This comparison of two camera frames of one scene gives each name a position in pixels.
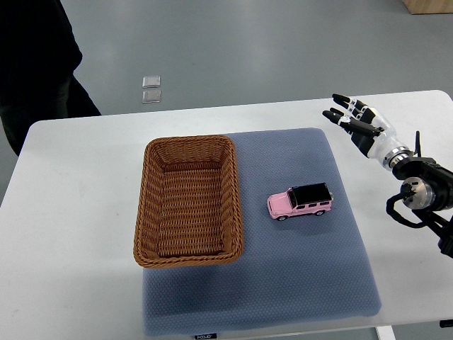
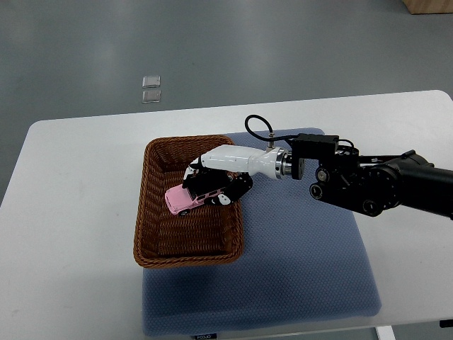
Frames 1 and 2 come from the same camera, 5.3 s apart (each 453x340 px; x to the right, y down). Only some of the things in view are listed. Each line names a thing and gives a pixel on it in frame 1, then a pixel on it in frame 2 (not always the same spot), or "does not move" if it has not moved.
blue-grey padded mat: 302,268 does not move
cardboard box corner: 429,6 does not move
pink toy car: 311,199 to 180,200
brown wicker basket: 189,212 does not move
